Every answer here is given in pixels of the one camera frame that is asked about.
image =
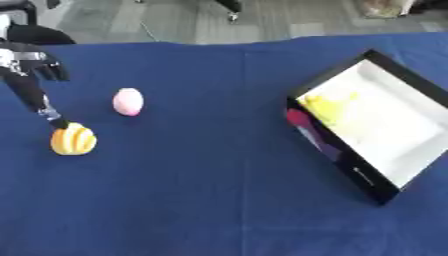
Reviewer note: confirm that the black box white inside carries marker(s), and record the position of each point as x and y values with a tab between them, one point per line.
373	126

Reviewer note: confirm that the pink toy egg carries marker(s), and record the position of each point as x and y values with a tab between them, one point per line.
128	101

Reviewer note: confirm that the black chair base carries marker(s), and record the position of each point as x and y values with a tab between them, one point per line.
231	8

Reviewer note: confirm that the black office chair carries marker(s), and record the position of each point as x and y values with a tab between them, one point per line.
29	28

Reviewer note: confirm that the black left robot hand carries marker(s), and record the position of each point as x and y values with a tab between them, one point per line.
26	88

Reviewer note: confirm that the yellow toy fruit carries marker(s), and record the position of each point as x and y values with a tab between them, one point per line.
326	104

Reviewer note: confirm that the yellow toy pumpkin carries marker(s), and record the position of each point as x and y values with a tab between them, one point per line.
73	139

